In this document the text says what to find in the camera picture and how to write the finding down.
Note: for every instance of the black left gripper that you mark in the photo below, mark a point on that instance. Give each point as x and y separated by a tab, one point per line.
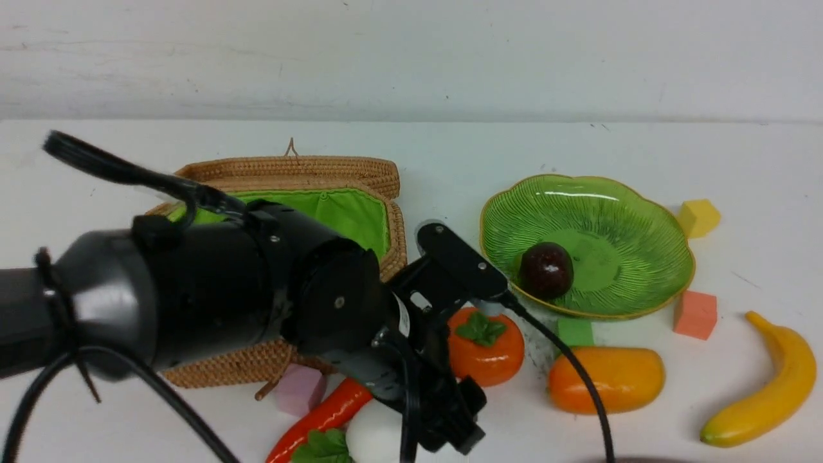
392	338

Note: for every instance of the white toy radish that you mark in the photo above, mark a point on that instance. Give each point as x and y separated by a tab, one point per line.
373	435

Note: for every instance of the orange toy carrot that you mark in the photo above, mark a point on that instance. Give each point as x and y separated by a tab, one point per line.
333	412

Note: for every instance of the purple toy mangosteen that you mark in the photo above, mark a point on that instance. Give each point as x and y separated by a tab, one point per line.
546	271

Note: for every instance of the yellow toy banana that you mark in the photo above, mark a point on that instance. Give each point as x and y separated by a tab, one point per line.
794	376

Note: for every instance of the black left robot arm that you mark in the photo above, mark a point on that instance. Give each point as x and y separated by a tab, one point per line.
159	295

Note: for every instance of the orange toy persimmon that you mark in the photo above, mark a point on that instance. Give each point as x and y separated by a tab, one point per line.
489	350

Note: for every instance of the pink foam cube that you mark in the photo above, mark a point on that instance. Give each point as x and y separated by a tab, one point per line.
299	390

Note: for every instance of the green foam cube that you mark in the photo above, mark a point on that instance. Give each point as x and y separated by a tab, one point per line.
575	332

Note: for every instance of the woven rattan basket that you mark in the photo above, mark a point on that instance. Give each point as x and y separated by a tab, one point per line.
358	212

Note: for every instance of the orange toy mango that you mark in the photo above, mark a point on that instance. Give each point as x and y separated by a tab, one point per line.
625	378

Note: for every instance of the green glass leaf plate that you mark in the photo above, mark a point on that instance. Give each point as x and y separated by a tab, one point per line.
630	255

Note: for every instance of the woven rattan basket lid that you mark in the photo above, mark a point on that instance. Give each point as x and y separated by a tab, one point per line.
290	171

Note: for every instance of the orange foam cube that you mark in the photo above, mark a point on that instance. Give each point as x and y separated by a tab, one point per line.
696	315

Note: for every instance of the yellow foam cube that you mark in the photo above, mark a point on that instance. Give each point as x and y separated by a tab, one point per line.
698	217

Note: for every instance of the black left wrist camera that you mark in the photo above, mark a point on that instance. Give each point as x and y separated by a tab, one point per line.
476	276

